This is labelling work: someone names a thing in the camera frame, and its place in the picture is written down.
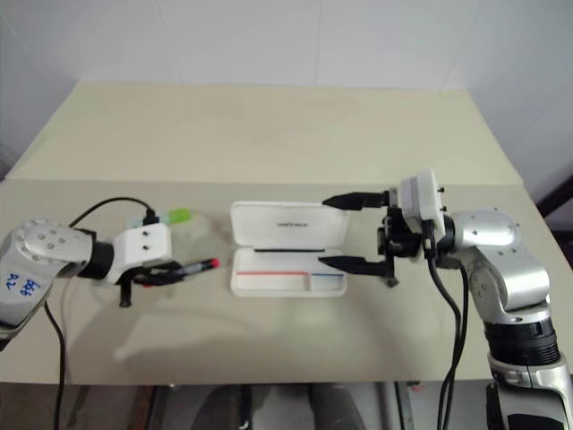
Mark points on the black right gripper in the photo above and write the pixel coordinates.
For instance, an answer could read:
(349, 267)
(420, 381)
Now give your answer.
(400, 239)

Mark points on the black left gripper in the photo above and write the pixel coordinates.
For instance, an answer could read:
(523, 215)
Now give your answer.
(126, 291)

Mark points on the red marker with black barrel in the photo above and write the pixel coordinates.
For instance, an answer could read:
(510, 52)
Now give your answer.
(201, 265)

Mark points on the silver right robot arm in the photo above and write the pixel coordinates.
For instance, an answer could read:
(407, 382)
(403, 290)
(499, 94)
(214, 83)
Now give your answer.
(510, 269)

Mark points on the green capped clear marker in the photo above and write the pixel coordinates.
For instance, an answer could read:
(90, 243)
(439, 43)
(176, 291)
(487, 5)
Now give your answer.
(180, 215)

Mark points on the white open pencil case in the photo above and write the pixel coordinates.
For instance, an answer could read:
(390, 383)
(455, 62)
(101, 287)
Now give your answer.
(288, 280)

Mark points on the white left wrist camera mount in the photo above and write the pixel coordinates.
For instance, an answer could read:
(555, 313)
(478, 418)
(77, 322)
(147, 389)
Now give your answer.
(145, 248)

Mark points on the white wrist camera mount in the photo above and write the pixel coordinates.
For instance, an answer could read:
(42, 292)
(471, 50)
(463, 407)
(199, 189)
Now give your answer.
(145, 248)
(421, 197)

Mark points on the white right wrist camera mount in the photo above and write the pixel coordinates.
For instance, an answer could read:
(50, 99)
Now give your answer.
(421, 197)

